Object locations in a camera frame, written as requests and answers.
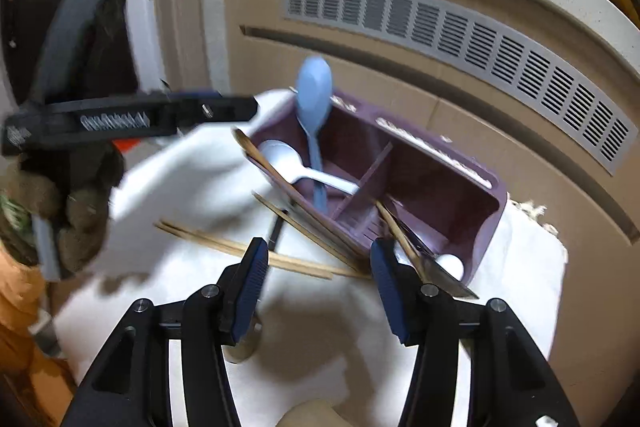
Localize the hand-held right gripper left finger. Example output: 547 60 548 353
60 237 271 427

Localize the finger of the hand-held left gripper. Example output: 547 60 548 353
170 89 259 132

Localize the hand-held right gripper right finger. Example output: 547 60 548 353
369 238 581 427

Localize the wooden spoon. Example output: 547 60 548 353
232 128 311 212

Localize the pile of wooden chopsticks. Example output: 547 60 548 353
154 192 373 282

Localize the black spoon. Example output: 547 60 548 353
267 208 290 253

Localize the single wooden chopstick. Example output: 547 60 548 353
375 201 431 280

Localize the small white round utensil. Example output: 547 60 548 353
435 253 465 282

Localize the white plastic spoon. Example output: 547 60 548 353
257 139 361 198

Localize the light blue plastic spoon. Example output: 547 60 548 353
295 56 333 215

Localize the purple utensil holder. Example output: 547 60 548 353
247 89 508 288

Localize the person's left hand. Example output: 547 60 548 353
0 142 126 278

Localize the white tablecloth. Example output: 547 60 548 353
50 89 568 427

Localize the grey curved panel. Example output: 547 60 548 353
32 0 126 105

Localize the white shelf cabinet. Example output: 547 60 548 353
122 0 173 108

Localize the beige rounded object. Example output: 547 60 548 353
272 399 361 427

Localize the beige kitchen cabinet with countertop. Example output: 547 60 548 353
202 0 640 427

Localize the long grey vent grille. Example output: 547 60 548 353
281 0 632 178

